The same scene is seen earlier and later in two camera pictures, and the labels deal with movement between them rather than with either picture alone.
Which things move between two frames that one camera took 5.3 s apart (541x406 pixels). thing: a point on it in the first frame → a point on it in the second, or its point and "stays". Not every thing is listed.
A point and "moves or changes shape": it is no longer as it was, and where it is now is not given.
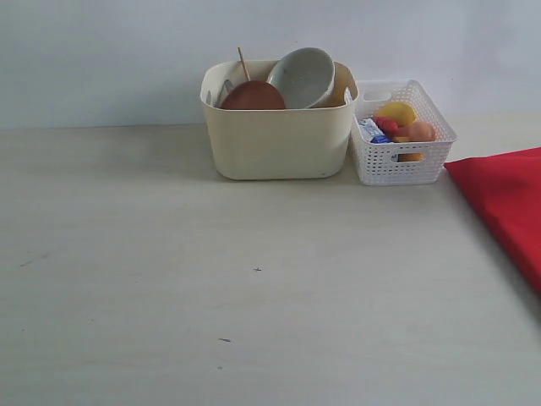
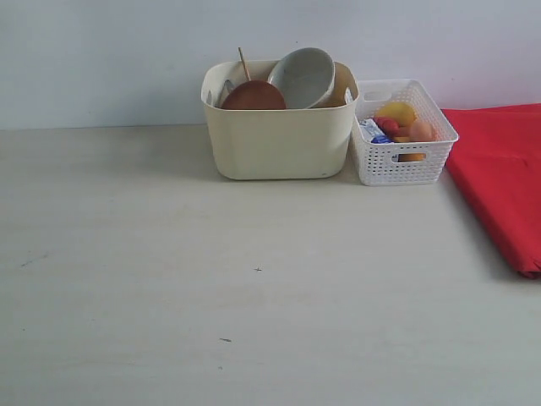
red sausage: [388, 125] stays
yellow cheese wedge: [407, 157] stays
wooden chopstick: [244, 64] stays
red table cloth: [509, 188] moves or changes shape
